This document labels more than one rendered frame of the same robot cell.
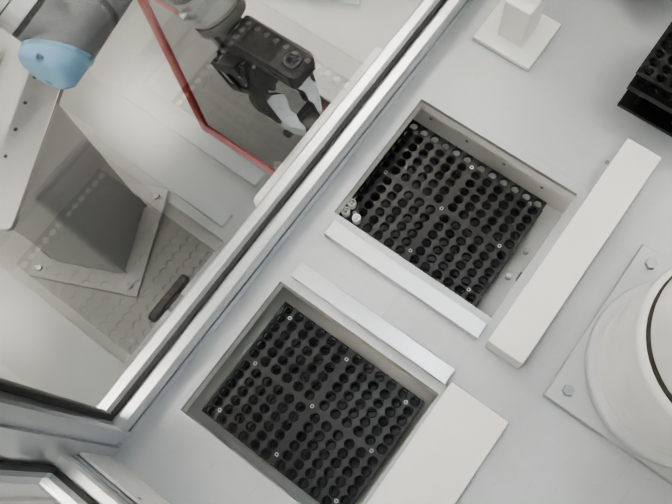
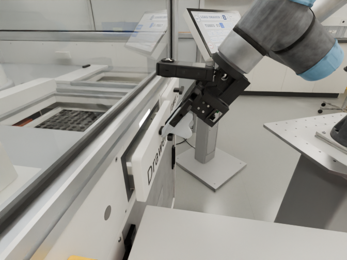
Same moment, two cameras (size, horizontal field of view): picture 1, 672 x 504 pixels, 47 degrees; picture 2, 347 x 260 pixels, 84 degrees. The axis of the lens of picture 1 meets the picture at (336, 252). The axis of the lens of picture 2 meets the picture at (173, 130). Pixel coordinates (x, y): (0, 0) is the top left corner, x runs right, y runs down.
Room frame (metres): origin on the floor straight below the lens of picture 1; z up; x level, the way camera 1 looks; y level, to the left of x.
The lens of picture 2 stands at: (0.84, -0.24, 1.13)
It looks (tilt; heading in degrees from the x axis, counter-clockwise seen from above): 29 degrees down; 142
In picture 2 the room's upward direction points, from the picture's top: straight up
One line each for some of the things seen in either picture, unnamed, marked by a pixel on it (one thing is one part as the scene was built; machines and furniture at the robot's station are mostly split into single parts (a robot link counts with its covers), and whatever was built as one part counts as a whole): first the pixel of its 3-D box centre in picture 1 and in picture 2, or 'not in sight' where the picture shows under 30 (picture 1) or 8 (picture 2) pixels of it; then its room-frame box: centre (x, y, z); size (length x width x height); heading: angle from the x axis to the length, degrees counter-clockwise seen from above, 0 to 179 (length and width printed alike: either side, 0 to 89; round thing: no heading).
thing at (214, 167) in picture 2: not in sight; (214, 112); (-0.05, 0.87, 0.51); 0.50 x 0.45 x 1.02; 3
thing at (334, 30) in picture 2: not in sight; (326, 31); (-0.36, 3.86, 0.99); 0.40 x 0.31 x 0.17; 47
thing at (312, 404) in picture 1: (314, 408); not in sight; (0.12, 0.07, 0.87); 0.22 x 0.18 x 0.06; 42
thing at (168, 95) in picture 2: not in sight; (171, 97); (0.27, 0.20, 0.87); 0.29 x 0.02 x 0.11; 132
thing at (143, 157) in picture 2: not in sight; (156, 141); (0.50, -0.02, 0.87); 0.29 x 0.02 x 0.11; 132
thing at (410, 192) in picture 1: (439, 216); not in sight; (0.35, -0.15, 0.87); 0.22 x 0.18 x 0.06; 42
